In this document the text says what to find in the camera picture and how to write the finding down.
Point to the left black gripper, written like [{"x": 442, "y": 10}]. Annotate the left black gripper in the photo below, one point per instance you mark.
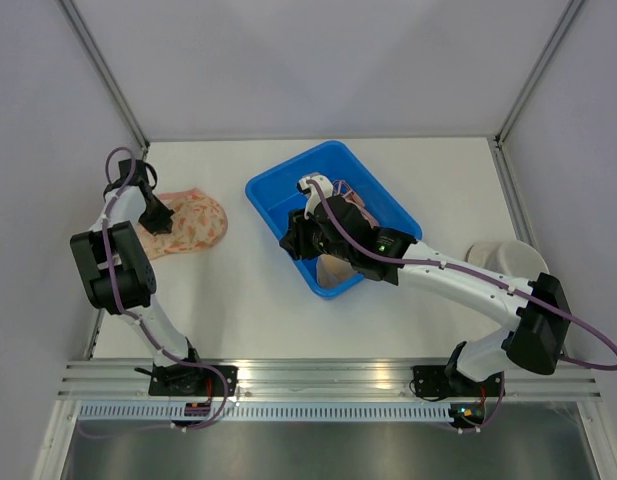
[{"x": 164, "y": 224}]

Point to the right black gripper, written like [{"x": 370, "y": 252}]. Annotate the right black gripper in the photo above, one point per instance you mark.
[{"x": 294, "y": 241}]

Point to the floral mesh laundry bag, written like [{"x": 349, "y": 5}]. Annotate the floral mesh laundry bag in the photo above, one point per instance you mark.
[{"x": 199, "y": 223}]

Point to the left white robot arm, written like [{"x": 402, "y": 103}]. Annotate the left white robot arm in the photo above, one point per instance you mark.
[{"x": 114, "y": 268}]

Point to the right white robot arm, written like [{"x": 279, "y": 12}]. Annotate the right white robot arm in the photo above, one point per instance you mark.
[{"x": 531, "y": 314}]

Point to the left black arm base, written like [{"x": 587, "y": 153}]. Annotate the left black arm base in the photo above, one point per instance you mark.
[{"x": 180, "y": 381}]

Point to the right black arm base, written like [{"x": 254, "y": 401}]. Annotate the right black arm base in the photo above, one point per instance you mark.
[{"x": 429, "y": 382}]

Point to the beige bra in bin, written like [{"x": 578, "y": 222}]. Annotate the beige bra in bin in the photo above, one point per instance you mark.
[{"x": 331, "y": 271}]

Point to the white mesh laundry bag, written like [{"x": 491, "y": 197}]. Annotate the white mesh laundry bag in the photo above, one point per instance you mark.
[{"x": 512, "y": 258}]

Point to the blue plastic bin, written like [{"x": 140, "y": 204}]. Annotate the blue plastic bin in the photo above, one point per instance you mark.
[{"x": 274, "y": 194}]

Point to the aluminium mounting rail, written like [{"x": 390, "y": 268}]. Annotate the aluminium mounting rail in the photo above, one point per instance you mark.
[{"x": 315, "y": 380}]

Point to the white slotted cable duct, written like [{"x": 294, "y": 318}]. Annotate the white slotted cable duct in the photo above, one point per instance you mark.
[{"x": 261, "y": 411}]

